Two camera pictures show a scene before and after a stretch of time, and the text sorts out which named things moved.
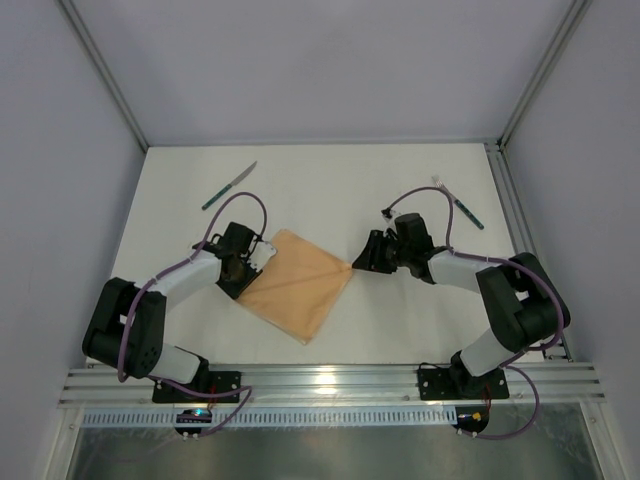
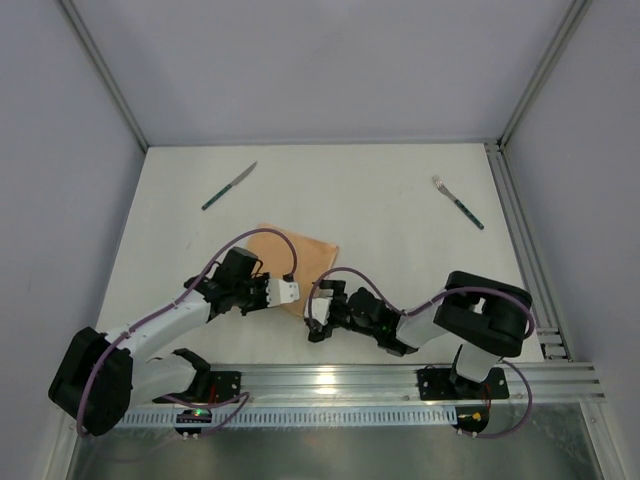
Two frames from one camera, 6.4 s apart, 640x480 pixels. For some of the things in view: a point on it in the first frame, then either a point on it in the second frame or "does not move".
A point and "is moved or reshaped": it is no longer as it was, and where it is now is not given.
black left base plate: [210, 382] does not move
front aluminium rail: [104, 386] does not move
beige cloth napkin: [299, 288] is moved or reshaped
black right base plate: [442, 384] does not move
